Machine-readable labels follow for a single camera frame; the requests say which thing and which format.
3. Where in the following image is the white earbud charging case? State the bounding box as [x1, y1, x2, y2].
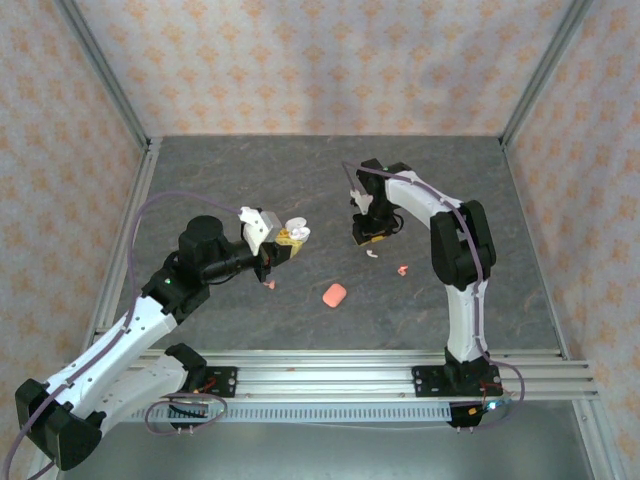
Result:
[284, 215, 313, 243]

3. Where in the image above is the coral earbud charging case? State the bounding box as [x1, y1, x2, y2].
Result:
[322, 282, 348, 308]

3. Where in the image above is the grey metal panel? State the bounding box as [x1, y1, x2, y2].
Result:
[54, 422, 596, 480]

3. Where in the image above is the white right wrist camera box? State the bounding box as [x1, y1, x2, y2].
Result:
[348, 187, 375, 215]

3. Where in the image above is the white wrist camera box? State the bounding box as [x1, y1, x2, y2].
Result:
[238, 206, 284, 258]
[348, 187, 375, 215]

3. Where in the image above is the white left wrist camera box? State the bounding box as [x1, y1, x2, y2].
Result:
[238, 206, 284, 258]

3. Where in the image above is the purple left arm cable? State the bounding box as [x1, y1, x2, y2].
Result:
[4, 191, 242, 480]

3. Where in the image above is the aluminium table side rail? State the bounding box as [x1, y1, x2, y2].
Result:
[499, 134, 571, 361]
[77, 135, 164, 362]

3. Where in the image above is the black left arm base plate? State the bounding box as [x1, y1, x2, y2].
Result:
[147, 366, 238, 399]

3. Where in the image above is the aluminium mounting rail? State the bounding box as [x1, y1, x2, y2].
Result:
[52, 349, 600, 404]

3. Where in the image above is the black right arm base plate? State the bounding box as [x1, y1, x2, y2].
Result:
[410, 364, 503, 399]

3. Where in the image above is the grey slotted cable duct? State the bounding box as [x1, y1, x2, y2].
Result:
[119, 403, 454, 424]

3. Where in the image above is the aluminium frame post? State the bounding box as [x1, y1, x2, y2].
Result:
[499, 0, 595, 150]
[53, 0, 152, 151]

